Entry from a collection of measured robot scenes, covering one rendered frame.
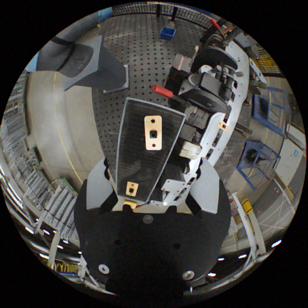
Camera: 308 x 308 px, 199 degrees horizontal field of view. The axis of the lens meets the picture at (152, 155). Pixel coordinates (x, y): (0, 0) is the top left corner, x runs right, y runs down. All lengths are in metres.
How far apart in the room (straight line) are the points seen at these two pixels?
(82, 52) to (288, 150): 8.38
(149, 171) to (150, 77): 0.62
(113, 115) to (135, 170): 0.55
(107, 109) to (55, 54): 0.60
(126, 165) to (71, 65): 0.40
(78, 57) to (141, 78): 0.47
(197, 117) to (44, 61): 0.50
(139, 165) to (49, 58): 0.44
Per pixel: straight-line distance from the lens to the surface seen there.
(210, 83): 0.26
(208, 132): 0.45
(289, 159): 8.18
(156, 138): 0.21
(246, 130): 0.56
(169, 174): 0.40
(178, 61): 0.35
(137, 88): 0.69
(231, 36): 0.58
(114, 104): 0.73
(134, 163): 0.26
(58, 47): 0.33
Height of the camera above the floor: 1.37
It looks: 59 degrees down
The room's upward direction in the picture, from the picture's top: 177 degrees counter-clockwise
